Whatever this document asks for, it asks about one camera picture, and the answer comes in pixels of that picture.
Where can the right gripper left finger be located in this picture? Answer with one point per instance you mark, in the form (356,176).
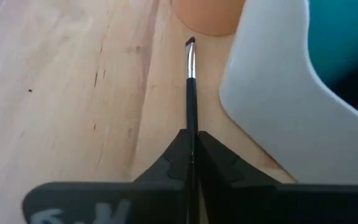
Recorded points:
(154,193)

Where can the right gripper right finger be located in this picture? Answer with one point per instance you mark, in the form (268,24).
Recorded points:
(244,199)

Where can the black paintbrush silver ferrule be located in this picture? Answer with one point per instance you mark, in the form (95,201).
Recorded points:
(191,102)

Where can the white plastic caddy bin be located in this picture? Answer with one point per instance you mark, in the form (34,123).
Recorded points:
(291,109)

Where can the large turquoise paint bottle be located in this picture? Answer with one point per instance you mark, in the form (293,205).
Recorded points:
(343,31)

